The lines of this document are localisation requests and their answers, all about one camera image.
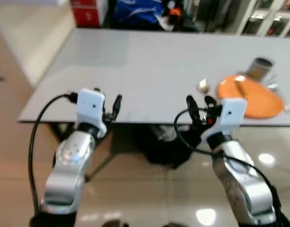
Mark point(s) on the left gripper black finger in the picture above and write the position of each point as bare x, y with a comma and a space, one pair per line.
118, 106
96, 89

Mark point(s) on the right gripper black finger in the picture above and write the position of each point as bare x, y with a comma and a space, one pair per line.
192, 108
210, 100

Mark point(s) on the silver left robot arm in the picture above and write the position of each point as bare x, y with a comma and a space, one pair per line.
69, 165

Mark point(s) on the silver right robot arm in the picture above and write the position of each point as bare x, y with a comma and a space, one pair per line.
244, 184

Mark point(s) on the small beige round object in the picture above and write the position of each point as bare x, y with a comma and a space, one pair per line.
202, 86

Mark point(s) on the grey table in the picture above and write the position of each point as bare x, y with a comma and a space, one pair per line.
149, 71

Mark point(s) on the black bag under table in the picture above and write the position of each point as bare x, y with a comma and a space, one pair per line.
161, 144

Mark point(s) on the orange plate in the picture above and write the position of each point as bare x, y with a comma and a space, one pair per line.
258, 101

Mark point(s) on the metal cup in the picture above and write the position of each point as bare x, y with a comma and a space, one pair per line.
259, 68

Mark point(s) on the silver fork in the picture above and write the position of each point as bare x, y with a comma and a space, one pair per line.
273, 87

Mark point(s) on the red box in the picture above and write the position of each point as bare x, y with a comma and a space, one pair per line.
88, 12

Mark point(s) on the blue bag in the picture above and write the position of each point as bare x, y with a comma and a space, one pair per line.
138, 13

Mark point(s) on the small orange black object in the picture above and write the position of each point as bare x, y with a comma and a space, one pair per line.
174, 14

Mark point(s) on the white shelf unit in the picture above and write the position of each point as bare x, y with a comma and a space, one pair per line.
270, 19

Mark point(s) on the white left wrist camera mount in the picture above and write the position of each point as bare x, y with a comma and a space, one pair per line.
90, 106

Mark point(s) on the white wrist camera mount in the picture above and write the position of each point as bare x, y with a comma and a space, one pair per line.
230, 116
90, 106

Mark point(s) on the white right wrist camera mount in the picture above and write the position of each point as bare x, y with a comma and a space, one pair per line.
230, 116

